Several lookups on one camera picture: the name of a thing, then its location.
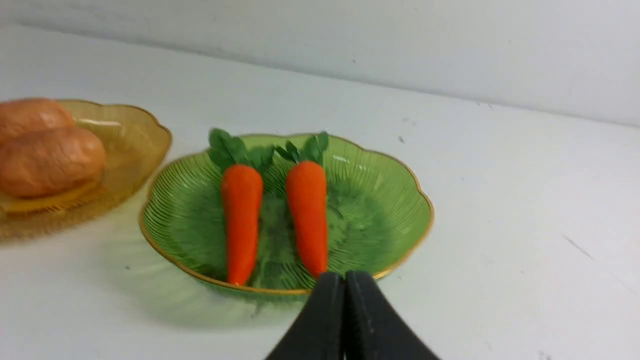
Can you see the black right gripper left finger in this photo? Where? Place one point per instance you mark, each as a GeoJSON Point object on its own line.
{"type": "Point", "coordinates": [316, 333]}

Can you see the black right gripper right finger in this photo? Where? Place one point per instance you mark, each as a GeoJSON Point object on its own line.
{"type": "Point", "coordinates": [373, 330]}

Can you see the orange carrot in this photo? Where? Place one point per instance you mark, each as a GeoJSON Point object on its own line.
{"type": "Point", "coordinates": [306, 195]}
{"type": "Point", "coordinates": [242, 190]}

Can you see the brown potato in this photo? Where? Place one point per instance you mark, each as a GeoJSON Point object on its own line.
{"type": "Point", "coordinates": [28, 115]}
{"type": "Point", "coordinates": [49, 162]}

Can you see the green ribbed glass plate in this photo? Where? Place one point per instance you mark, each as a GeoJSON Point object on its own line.
{"type": "Point", "coordinates": [377, 215]}

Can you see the amber ribbed glass plate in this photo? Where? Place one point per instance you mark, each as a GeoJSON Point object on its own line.
{"type": "Point", "coordinates": [136, 143]}

